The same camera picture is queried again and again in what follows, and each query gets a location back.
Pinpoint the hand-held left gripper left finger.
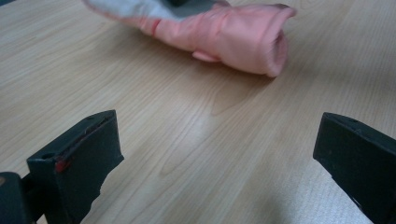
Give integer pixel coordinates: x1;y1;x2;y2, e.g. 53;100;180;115
26;109;125;224

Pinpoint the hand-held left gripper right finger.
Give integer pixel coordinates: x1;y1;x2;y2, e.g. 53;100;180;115
312;112;396;224

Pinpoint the pink ski glove gray palm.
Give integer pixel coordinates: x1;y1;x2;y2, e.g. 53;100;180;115
82;0;298;78

